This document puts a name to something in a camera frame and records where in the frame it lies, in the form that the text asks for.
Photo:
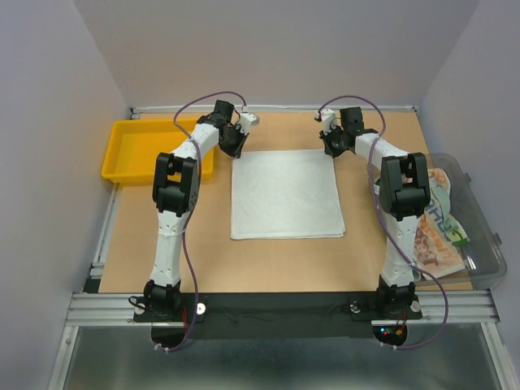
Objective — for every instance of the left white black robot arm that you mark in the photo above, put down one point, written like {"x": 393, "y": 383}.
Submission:
{"x": 176, "y": 185}

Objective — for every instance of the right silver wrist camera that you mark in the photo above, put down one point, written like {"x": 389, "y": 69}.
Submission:
{"x": 327, "y": 118}

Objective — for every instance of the white terry towel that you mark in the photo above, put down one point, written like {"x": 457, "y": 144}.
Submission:
{"x": 286, "y": 194}

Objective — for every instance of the yellow plastic tray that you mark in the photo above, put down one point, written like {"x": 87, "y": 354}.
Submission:
{"x": 134, "y": 146}

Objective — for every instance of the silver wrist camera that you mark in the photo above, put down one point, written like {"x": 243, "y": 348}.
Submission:
{"x": 327, "y": 118}
{"x": 246, "y": 122}

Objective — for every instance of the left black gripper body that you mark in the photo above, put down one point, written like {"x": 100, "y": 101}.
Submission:
{"x": 222, "y": 142}

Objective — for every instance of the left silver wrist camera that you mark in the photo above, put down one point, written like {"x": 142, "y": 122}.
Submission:
{"x": 246, "y": 122}

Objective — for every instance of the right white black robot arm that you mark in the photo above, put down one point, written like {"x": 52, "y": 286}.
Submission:
{"x": 401, "y": 195}

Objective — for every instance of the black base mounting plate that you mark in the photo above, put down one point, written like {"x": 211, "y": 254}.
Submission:
{"x": 287, "y": 315}

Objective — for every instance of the orange and green printed towel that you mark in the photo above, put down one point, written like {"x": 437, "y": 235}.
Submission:
{"x": 431, "y": 242}

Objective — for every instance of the aluminium rail back edge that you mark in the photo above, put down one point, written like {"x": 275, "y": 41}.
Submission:
{"x": 260, "y": 108}

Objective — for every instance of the clear plastic storage bin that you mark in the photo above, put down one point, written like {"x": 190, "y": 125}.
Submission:
{"x": 482, "y": 257}

